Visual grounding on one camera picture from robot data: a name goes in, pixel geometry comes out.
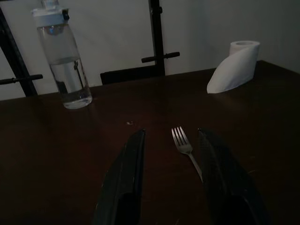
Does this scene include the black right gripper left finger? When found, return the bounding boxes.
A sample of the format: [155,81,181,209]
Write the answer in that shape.
[92,128,146,225]

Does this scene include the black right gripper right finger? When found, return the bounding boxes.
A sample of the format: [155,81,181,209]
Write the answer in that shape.
[198,127,270,225]

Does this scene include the black metal stand with handle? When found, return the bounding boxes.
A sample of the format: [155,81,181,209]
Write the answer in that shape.
[0,7,44,97]
[141,0,180,76]

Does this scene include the dark chair back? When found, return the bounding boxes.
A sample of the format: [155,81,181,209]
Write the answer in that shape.
[100,66,166,85]

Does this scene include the silver metal fork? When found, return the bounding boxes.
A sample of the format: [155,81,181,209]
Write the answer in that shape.
[171,126,203,181]

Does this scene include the white toilet paper roll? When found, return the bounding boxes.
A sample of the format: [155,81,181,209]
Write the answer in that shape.
[206,41,261,94]

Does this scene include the clear water bottle white lid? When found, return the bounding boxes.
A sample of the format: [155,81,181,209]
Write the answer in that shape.
[31,0,93,110]

